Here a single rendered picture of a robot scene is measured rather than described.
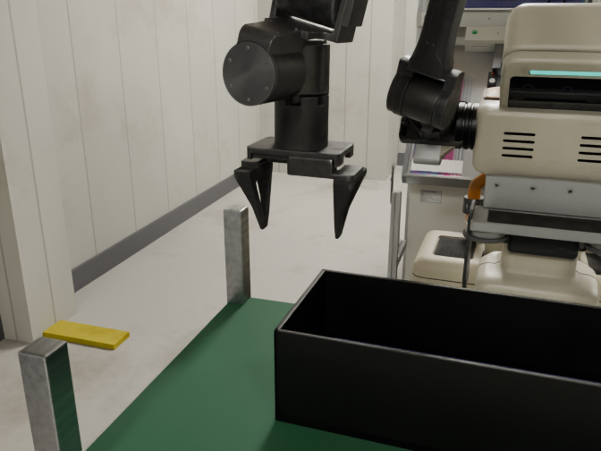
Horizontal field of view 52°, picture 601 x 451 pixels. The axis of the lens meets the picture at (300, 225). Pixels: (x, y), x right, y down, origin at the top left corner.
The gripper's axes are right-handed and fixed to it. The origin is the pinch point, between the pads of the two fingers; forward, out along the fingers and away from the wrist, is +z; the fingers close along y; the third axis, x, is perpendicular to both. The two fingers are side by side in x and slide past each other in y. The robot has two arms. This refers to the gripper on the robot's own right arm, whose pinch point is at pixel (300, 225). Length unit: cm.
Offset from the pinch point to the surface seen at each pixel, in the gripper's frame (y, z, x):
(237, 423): -3.5, 19.9, -10.4
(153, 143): -187, 54, 264
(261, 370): -5.0, 19.8, 0.1
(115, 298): -159, 115, 175
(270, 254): -106, 114, 256
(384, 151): -78, 87, 447
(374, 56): -90, 10, 446
